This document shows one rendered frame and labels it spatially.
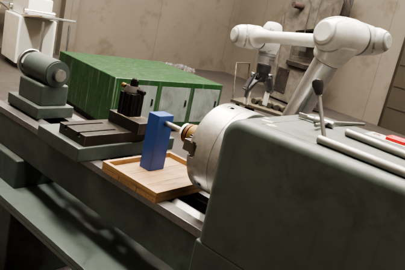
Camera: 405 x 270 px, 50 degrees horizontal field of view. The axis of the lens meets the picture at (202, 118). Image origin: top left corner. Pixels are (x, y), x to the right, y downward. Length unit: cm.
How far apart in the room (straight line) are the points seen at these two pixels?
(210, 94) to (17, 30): 365
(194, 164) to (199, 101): 431
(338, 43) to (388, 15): 861
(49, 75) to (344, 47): 135
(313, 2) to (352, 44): 799
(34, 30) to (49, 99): 576
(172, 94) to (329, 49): 386
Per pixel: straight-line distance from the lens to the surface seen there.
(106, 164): 168
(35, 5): 793
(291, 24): 999
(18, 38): 795
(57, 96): 229
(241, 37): 207
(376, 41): 179
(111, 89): 495
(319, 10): 953
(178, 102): 546
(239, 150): 120
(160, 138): 169
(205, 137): 136
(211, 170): 135
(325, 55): 170
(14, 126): 229
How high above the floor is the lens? 151
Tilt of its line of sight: 13 degrees down
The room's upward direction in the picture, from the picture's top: 12 degrees clockwise
